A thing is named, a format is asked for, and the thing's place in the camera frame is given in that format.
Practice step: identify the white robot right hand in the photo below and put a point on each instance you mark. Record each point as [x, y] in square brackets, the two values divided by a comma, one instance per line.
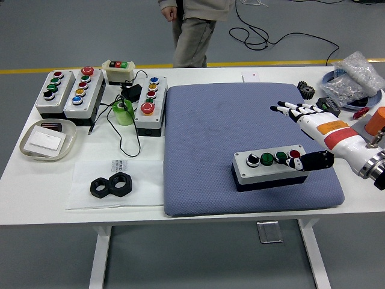
[331, 129]

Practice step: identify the four-button box with selector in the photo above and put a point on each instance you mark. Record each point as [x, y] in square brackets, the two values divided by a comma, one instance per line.
[270, 174]

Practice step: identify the five-button box, emergency stop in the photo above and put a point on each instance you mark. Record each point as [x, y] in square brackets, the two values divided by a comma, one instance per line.
[158, 105]

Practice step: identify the five-button box, blue end button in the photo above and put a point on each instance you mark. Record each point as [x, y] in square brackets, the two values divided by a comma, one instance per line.
[90, 99]

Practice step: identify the four-button control box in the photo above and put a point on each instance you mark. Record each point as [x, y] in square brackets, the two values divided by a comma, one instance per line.
[64, 90]

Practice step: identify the black module with green terminals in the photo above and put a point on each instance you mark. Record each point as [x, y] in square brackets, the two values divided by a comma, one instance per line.
[332, 105]

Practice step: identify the grey base block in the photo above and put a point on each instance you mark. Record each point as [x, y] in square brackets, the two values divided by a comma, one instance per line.
[361, 125]

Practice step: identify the small red connector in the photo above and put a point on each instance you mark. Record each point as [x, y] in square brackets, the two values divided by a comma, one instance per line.
[361, 113]

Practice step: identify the bag of metal washers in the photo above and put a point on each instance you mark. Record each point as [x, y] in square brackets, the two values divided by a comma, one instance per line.
[340, 87]

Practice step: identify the black metal gear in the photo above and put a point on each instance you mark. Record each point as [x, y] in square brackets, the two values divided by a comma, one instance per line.
[306, 90]

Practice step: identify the orange cylinder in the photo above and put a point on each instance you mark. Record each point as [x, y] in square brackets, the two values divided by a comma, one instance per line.
[377, 120]

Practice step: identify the blue round plate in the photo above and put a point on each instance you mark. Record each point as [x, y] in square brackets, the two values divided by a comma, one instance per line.
[376, 100]

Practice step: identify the bubble wrap sheet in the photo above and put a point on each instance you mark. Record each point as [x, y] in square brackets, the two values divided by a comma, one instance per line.
[361, 69]

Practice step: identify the white card with red mark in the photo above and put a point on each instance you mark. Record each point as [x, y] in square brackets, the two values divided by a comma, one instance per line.
[249, 77]

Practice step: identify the metal floor plate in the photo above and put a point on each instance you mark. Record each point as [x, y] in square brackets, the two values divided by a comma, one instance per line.
[270, 231]

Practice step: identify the white table leg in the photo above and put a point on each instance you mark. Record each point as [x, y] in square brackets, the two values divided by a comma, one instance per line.
[314, 256]
[100, 256]

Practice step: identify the blue-grey padded mat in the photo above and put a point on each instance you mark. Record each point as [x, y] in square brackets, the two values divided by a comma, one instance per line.
[195, 150]

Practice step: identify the person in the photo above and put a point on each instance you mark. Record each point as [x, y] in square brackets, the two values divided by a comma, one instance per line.
[195, 36]

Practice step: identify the clear plastic bag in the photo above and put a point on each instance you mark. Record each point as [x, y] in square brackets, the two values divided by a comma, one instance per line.
[144, 186]

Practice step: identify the person's hand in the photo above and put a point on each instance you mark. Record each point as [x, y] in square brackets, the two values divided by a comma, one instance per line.
[169, 13]

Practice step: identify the black power adapter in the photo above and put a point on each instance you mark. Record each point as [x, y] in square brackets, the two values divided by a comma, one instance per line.
[132, 92]

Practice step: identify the green tape roll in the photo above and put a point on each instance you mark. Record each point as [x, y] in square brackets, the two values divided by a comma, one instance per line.
[124, 117]

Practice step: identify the large black hex nut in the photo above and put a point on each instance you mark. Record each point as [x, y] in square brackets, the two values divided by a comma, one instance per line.
[120, 191]

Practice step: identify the small black hex nut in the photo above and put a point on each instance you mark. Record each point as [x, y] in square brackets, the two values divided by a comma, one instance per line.
[100, 195]

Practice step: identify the white shallow tray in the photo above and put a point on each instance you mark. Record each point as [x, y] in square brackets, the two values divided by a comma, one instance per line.
[69, 132]

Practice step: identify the cream switch box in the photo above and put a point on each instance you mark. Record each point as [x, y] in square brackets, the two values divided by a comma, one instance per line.
[118, 73]

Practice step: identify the white wall switch plate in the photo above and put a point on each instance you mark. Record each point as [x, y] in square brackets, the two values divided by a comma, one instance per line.
[45, 141]

